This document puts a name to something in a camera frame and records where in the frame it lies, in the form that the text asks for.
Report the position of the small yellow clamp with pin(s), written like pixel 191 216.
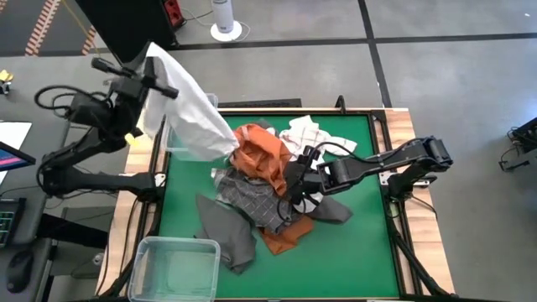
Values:
pixel 5 76

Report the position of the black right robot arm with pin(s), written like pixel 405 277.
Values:
pixel 369 165

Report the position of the grey desk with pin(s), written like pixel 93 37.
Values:
pixel 25 96

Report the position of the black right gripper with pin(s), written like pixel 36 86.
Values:
pixel 308 178

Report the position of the black standing panel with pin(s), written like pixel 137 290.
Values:
pixel 126 25

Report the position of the yellow tape tag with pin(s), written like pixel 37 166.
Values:
pixel 133 140

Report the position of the plain white towel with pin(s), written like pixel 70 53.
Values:
pixel 189 113

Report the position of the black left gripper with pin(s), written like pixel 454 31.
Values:
pixel 128 86

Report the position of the grey towel white check lines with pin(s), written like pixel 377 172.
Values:
pixel 251 197

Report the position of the black table edge clamp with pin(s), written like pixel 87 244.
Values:
pixel 340 105

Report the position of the black computer mouse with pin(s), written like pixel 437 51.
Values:
pixel 19 272

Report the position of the white tower fan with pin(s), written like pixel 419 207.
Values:
pixel 223 17

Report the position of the white towel red plaid lines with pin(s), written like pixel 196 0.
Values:
pixel 306 134

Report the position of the black backlit keyboard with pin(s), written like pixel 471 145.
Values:
pixel 8 222

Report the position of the computer monitor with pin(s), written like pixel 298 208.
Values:
pixel 12 158

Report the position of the orange towel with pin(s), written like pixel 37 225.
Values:
pixel 260 155
pixel 285 241

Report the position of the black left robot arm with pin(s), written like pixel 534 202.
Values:
pixel 84 180

